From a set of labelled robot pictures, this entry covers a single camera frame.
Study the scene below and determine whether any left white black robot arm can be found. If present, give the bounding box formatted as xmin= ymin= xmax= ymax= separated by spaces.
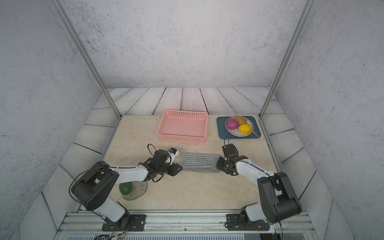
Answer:
xmin=69 ymin=161 xmax=183 ymax=223

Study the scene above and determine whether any pink plastic basket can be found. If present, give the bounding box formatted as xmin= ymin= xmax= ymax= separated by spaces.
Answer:
xmin=157 ymin=109 xmax=208 ymax=144

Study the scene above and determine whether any aluminium frame post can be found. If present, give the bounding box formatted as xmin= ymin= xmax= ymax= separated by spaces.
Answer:
xmin=259 ymin=0 xmax=315 ymax=119
xmin=49 ymin=0 xmax=122 ymax=120

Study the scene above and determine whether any aluminium front rail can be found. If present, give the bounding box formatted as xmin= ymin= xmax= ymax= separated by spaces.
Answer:
xmin=54 ymin=210 xmax=318 ymax=240

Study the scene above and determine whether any grey striped dishcloth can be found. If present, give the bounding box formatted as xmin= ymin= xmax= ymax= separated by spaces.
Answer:
xmin=182 ymin=153 xmax=221 ymax=173

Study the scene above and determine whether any yellow lemon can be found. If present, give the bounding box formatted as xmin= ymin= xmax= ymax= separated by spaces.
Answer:
xmin=238 ymin=124 xmax=252 ymax=134

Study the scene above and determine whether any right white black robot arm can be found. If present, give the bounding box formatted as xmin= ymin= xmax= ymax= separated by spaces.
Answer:
xmin=216 ymin=156 xmax=302 ymax=224

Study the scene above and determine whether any right aluminium frame post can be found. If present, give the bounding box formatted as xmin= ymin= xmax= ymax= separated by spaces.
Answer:
xmin=259 ymin=0 xmax=315 ymax=119

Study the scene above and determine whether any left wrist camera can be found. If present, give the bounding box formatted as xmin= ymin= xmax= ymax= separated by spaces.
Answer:
xmin=152 ymin=148 xmax=179 ymax=165

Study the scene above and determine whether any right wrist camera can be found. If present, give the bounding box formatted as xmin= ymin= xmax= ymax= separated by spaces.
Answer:
xmin=222 ymin=144 xmax=239 ymax=159

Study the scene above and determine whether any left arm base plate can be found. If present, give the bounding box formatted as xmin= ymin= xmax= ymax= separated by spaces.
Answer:
xmin=102 ymin=213 xmax=147 ymax=232

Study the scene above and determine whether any teal tray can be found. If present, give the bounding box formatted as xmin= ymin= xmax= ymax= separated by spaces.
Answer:
xmin=217 ymin=116 xmax=263 ymax=140

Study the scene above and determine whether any purple round fruit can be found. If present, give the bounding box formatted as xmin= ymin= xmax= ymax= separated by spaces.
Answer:
xmin=226 ymin=118 xmax=239 ymax=130

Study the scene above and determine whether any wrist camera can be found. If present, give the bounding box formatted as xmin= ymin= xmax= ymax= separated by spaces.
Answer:
xmin=152 ymin=148 xmax=179 ymax=165
xmin=222 ymin=144 xmax=239 ymax=159

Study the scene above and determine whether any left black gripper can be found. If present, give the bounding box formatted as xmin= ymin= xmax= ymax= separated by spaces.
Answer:
xmin=156 ymin=162 xmax=185 ymax=177

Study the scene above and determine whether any orange brown fruit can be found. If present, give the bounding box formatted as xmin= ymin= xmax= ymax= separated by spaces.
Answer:
xmin=236 ymin=116 xmax=248 ymax=126

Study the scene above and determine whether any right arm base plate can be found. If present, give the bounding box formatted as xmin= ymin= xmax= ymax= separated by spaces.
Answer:
xmin=225 ymin=213 xmax=270 ymax=231

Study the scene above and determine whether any translucent glass bowl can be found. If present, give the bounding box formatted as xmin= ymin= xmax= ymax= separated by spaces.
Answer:
xmin=122 ymin=182 xmax=148 ymax=201

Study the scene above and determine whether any green ball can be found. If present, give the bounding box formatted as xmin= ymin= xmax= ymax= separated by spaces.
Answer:
xmin=119 ymin=182 xmax=133 ymax=196

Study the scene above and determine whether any patterned round plate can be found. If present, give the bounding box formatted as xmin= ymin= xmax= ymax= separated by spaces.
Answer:
xmin=225 ymin=116 xmax=255 ymax=138

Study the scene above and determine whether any left aluminium frame post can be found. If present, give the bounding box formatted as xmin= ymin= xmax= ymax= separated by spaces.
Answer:
xmin=49 ymin=0 xmax=122 ymax=120

